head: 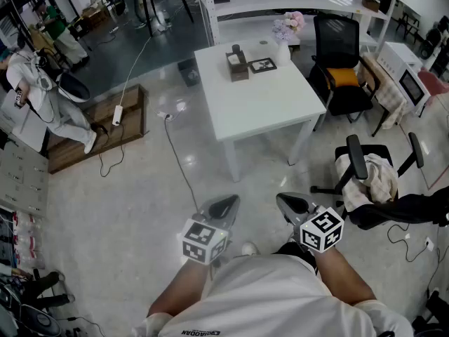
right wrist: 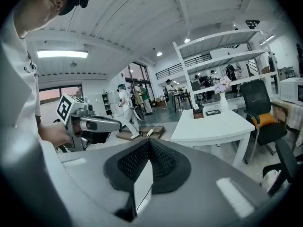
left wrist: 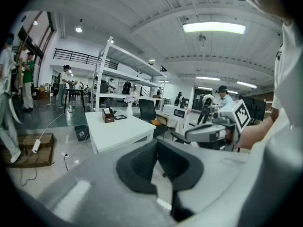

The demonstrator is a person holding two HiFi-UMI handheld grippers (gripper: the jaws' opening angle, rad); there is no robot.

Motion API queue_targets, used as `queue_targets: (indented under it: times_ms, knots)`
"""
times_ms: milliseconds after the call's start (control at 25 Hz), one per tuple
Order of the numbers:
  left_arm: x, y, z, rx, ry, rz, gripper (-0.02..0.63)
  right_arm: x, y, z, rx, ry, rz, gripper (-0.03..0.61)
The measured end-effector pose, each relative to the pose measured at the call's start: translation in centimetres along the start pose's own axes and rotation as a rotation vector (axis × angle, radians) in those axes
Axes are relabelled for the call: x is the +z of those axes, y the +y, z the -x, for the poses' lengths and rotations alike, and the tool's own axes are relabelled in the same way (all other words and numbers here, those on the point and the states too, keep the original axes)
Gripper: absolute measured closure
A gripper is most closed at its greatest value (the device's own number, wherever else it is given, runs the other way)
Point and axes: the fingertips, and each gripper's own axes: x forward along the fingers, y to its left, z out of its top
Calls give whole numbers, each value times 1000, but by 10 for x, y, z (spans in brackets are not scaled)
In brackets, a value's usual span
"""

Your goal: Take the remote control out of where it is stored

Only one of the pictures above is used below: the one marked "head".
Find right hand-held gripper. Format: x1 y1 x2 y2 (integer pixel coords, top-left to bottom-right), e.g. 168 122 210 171
276 192 345 254

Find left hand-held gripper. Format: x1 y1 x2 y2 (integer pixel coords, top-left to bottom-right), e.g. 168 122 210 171
181 194 242 268

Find brown wooden organizer box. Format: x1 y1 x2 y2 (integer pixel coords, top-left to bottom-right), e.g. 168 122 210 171
225 51 250 83

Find person's left forearm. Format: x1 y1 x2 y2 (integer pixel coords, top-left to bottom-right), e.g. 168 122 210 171
146 258 215 318

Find person's right forearm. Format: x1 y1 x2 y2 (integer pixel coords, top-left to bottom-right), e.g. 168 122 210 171
311 246 378 307

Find person's black trousers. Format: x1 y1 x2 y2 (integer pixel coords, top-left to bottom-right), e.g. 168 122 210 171
273 242 316 270

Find black armrest office chair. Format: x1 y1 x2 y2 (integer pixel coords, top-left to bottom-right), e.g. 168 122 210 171
310 131 425 220

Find beige checked cloth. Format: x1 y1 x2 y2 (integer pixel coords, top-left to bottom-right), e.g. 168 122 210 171
335 152 399 213

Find person's white t-shirt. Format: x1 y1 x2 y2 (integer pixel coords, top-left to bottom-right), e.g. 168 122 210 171
131 253 415 337

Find orange cushion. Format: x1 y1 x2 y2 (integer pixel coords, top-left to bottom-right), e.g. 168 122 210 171
326 67 361 91

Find black waste bin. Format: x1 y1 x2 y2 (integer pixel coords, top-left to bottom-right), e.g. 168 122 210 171
177 58 201 88

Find beige checked tablecloth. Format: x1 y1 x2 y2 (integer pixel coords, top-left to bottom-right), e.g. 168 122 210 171
359 53 410 136

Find white vase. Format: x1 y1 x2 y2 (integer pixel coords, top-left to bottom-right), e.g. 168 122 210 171
276 39 292 68

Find brown wooden pallet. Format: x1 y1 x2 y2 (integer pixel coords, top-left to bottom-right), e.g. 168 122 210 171
45 84 150 175

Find black mesh office chair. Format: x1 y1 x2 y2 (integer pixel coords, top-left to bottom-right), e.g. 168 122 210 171
307 11 382 124

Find white microwave oven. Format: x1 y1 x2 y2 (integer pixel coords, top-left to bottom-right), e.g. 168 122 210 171
377 41 432 117

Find purple and pink flowers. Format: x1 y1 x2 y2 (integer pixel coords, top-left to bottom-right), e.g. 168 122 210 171
272 11 306 42

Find pink chair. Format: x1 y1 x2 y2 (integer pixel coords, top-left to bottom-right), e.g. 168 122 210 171
417 67 449 100

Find white round bin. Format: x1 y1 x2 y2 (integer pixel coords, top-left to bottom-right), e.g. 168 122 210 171
58 72 91 104

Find shrink-wrapped water bottle pack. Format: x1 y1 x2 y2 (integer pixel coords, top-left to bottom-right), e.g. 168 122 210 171
13 211 46 270

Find grey filing cabinet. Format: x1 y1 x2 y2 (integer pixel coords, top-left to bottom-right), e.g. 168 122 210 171
0 137 50 219

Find black round fan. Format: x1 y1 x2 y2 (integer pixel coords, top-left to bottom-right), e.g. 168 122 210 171
19 303 62 337

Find dark floor cable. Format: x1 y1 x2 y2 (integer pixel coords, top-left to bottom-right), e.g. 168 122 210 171
163 117 201 212

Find thin black cable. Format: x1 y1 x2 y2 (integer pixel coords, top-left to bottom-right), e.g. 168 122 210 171
98 123 126 178

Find black picture frame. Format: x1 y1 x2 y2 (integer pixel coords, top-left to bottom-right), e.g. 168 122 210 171
248 57 278 74

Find white power cable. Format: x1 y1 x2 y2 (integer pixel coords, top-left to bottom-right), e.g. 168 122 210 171
119 0 197 107

